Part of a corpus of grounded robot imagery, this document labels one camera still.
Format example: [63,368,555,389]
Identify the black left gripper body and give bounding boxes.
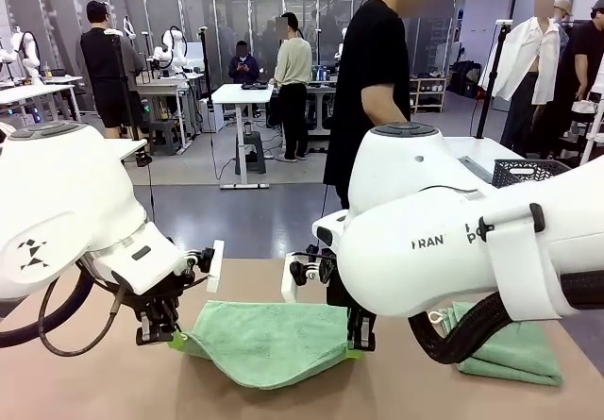
[120,276,188,316]

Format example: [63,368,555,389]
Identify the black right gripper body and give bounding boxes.
[325,261,378,321]

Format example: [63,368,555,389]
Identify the plain green towel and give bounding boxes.
[181,300,364,390]

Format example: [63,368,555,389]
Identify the green towel with white loop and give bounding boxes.
[428,300,563,387]

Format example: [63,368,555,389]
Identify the grey plastic lattice basket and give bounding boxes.
[492,159,575,190]

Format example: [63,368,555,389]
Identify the person's right forearm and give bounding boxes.
[361,83,411,131]

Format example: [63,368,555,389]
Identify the white side table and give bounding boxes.
[106,139,148,161]
[443,136,525,185]

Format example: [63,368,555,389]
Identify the grey step stool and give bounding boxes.
[148,120,183,157]
[234,130,268,176]

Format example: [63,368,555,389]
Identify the white background desk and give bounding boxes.
[0,74,91,128]
[134,73,207,150]

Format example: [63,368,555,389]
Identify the white shoe rack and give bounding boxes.
[409,76,448,113]

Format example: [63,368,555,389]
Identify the person in black t-shirt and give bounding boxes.
[323,0,411,213]

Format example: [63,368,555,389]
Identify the person in beige shirt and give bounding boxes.
[272,12,314,163]

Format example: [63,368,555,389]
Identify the seated person in dark purple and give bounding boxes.
[228,40,260,85]

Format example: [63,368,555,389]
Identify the man in black with cap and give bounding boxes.
[573,7,604,109]

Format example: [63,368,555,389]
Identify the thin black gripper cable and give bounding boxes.
[40,273,126,358]

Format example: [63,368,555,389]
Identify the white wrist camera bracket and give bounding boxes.
[181,239,226,294]
[281,249,331,304]

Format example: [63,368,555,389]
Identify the black corrugated cable conduit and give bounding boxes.
[408,273,604,366]
[0,268,95,349]

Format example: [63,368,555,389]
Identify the white cable clamp strap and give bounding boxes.
[489,202,567,321]

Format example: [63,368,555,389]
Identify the black tripod camera stand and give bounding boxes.
[196,25,212,133]
[110,32,143,141]
[475,20,514,139]

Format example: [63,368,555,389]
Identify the black wire rack cart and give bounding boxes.
[556,108,596,161]

